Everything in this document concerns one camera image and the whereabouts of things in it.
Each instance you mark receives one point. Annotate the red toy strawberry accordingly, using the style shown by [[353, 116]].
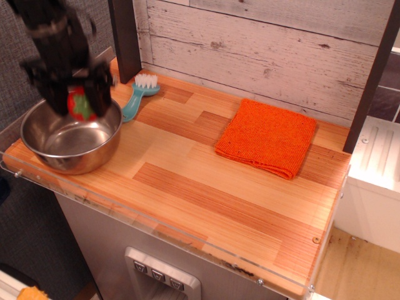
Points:
[[78, 105]]

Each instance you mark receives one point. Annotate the grey toy fridge cabinet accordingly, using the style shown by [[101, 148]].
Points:
[[103, 239]]

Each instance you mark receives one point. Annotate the silver dispenser panel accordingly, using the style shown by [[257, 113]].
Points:
[[152, 278]]

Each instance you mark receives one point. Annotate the white toy sink unit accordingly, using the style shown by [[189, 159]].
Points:
[[369, 208]]

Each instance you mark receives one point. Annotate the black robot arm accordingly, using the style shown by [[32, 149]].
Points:
[[45, 13]]

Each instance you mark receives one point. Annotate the yellow object bottom left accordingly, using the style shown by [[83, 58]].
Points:
[[32, 293]]

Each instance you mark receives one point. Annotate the dark post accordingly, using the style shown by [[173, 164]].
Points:
[[125, 38], [378, 66]]

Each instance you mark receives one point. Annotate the stainless steel bowl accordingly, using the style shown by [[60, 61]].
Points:
[[69, 146]]

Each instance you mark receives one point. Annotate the orange folded towel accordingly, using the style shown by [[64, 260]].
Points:
[[268, 138]]

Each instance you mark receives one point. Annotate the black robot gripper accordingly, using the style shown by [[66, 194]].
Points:
[[64, 60]]

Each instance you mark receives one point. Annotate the dark left post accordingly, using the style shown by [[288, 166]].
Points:
[[125, 38]]

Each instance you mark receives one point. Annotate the clear acrylic guard rail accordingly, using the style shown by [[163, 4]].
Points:
[[266, 229]]

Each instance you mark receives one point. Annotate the teal dish brush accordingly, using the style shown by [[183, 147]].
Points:
[[144, 85]]

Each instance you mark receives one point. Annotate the dark right post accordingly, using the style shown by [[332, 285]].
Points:
[[378, 66]]

